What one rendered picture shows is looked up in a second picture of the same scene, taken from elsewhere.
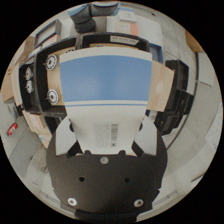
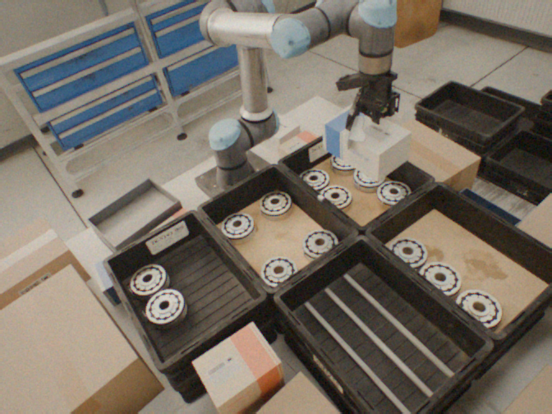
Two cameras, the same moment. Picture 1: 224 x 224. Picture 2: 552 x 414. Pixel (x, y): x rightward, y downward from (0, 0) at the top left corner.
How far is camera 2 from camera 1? 1.12 m
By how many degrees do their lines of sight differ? 69
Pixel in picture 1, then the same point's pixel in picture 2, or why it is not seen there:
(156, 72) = not seen: hidden behind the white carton
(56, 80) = (267, 251)
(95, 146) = (378, 141)
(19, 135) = not seen: outside the picture
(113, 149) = (392, 136)
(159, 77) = not seen: hidden behind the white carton
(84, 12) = (244, 140)
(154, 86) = (412, 155)
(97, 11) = (258, 132)
